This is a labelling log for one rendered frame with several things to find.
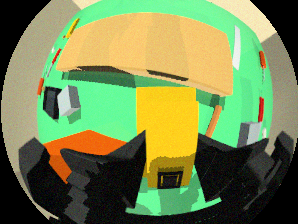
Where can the orange-handled awl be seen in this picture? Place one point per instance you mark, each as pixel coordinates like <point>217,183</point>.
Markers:
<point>262,58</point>
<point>41,83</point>

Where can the white flat strip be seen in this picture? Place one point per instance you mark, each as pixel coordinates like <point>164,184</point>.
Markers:
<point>237,48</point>

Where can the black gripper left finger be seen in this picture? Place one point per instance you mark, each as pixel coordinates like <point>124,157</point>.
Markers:
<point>121,170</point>

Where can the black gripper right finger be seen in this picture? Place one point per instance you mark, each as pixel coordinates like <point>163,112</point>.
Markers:
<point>217,164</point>

